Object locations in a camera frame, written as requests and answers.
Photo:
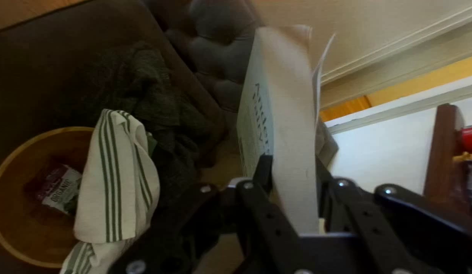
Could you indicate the white green-striped towel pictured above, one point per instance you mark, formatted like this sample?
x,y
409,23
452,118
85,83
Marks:
x,y
117,195

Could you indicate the small snack packet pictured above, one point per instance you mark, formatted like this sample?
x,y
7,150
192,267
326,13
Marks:
x,y
59,189

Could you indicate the grey tufted sofa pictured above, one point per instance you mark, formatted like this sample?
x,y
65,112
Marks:
x,y
44,63

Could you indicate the white book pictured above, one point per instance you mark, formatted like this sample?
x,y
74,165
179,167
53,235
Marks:
x,y
278,116

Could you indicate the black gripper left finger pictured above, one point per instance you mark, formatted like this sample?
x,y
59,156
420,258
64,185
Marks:
x,y
268,243

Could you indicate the brown wooden shelf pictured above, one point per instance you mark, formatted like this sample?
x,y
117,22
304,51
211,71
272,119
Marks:
x,y
444,180

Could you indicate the dark grey cloth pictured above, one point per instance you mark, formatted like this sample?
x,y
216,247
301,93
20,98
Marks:
x,y
135,80

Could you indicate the red soda can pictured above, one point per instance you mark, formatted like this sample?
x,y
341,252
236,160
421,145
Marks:
x,y
466,139

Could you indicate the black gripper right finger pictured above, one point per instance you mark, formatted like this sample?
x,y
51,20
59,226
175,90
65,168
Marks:
x,y
350,215

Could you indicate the yellow wooden bowl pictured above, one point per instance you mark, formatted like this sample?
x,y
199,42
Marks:
x,y
30,232

